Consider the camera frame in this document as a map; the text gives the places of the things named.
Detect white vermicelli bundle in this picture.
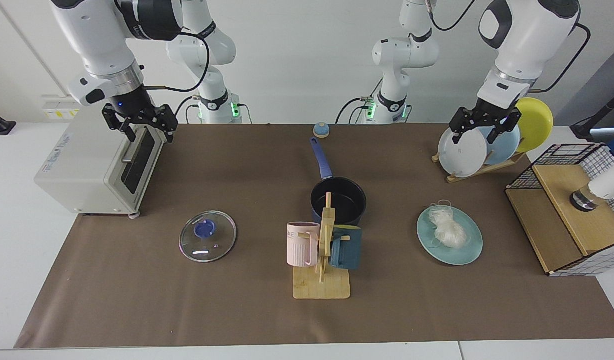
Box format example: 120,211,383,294
429,200,469,250

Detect glass lid with blue knob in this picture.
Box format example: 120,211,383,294
179,210,238,263

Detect light blue plate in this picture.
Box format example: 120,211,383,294
479,122,522,167

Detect white plate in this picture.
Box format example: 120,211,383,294
437,125,489,179

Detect wooden plate rack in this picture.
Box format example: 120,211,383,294
431,150,528,184

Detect yellow plate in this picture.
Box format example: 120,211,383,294
514,97,554,153

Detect teal plate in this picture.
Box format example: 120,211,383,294
417,205,484,266

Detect pale toaster oven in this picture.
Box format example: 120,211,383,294
34,100,167,220

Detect dark blue cup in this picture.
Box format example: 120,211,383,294
329,225,363,271

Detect brown table cloth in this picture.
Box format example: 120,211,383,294
14,123,614,349

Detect pink ribbed cup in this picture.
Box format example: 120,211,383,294
286,221,321,267

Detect wooden cup stand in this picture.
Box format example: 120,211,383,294
292,192,352,300

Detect black base cable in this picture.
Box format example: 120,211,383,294
174,95,203,124
335,77,385,125

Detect white wall trunking yellow labels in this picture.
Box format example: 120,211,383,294
41,95,88,121

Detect wire basket with wooden floor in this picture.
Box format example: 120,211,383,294
505,143,614,277

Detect white cylinder with silver ring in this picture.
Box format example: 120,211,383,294
569,167,614,212

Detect black pot with blue handle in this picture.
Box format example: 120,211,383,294
309,137,368,226

